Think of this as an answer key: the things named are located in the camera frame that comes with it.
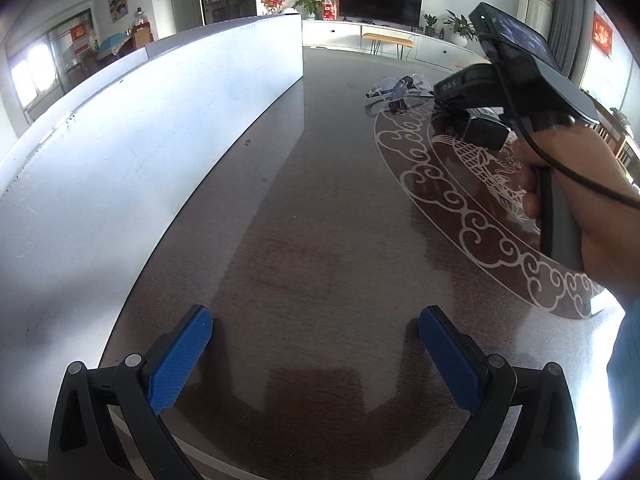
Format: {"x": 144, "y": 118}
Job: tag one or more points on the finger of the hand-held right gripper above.
{"x": 482, "y": 132}

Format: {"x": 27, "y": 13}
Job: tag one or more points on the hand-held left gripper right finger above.
{"x": 450, "y": 360}

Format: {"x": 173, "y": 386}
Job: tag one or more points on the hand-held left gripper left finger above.
{"x": 177, "y": 360}

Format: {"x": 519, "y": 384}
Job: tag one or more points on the clear glasses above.
{"x": 395, "y": 92}

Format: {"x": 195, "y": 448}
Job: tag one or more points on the large white cardboard box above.
{"x": 125, "y": 160}

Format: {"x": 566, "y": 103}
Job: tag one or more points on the person's right forearm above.
{"x": 610, "y": 250}

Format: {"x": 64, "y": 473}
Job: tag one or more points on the person's right hand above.
{"x": 580, "y": 155}

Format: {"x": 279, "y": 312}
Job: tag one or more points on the standing air conditioner with cover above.
{"x": 535, "y": 2}

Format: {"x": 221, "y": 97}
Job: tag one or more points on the green plant in white pot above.
{"x": 460, "y": 27}

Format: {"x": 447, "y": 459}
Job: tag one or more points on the wooden chair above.
{"x": 622, "y": 137}

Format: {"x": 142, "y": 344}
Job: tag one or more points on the small potted plant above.
{"x": 430, "y": 24}

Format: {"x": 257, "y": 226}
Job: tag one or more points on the wooden bench with hairpin legs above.
{"x": 387, "y": 40}

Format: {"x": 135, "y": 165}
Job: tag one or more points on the black television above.
{"x": 380, "y": 2}

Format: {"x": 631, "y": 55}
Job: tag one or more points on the white television cabinet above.
{"x": 345, "y": 35}

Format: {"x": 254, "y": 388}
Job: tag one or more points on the blue sleeve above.
{"x": 627, "y": 380}

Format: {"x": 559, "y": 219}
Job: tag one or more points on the red gift box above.
{"x": 331, "y": 10}

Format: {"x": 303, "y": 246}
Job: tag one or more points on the green potted plant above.
{"x": 307, "y": 5}

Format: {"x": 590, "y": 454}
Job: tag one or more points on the red flowers in vase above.
{"x": 274, "y": 2}

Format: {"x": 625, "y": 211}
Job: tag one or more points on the dining table with chairs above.
{"x": 110, "y": 52}

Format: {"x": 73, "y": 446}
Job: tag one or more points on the red window sign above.
{"x": 81, "y": 39}

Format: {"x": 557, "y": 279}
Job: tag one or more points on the framed landscape painting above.
{"x": 116, "y": 2}

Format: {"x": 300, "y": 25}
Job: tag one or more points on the red wall hanging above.
{"x": 603, "y": 34}

